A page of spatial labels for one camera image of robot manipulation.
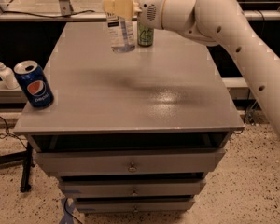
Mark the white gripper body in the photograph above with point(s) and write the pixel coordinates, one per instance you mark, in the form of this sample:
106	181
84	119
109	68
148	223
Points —
149	8

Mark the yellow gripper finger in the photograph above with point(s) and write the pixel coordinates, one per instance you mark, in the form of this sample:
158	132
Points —
121	8

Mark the clear plastic water bottle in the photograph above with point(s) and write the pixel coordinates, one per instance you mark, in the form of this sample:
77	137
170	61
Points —
121	33

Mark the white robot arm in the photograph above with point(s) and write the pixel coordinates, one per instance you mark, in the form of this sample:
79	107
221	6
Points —
215	22

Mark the white pump dispenser bottle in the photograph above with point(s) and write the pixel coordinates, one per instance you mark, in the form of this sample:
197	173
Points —
7	76

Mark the green soda can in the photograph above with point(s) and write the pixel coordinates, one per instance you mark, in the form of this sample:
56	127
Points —
145	35

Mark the blue pepsi can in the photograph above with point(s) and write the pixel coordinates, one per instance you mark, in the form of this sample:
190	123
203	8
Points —
33	83

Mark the grey drawer cabinet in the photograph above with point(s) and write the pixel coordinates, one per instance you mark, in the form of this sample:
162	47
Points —
165	97

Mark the top grey drawer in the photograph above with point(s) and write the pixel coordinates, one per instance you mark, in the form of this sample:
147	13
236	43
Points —
137	162

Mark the grey drawer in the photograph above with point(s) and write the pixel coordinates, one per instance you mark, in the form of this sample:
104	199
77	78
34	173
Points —
132	188
137	162
135	205

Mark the black stand leg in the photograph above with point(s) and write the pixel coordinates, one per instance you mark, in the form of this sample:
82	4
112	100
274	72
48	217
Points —
26	160

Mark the middle grey drawer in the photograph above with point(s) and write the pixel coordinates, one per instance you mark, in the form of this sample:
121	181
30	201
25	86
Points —
132	188

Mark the bottom grey drawer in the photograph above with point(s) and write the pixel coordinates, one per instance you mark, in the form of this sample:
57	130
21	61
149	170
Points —
135	205

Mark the metal frame rail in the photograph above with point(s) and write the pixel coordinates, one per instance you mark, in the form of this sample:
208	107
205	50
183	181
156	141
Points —
53	15

